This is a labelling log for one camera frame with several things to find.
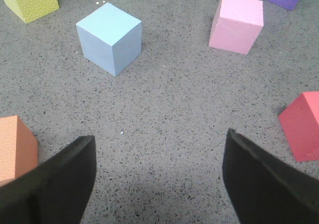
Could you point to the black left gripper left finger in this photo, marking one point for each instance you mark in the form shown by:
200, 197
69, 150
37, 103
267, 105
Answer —
55, 192

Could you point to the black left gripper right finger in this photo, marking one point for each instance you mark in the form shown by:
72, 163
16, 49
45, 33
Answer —
265, 190

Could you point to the orange foam cube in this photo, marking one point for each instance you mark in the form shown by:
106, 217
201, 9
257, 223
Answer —
18, 149

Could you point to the red textured foam cube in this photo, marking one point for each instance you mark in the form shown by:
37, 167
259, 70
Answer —
300, 123

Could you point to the pink foam cube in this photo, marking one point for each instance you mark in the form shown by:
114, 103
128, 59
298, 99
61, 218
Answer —
236, 25

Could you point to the yellow foam cube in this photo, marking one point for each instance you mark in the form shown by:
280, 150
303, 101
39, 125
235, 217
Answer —
30, 10

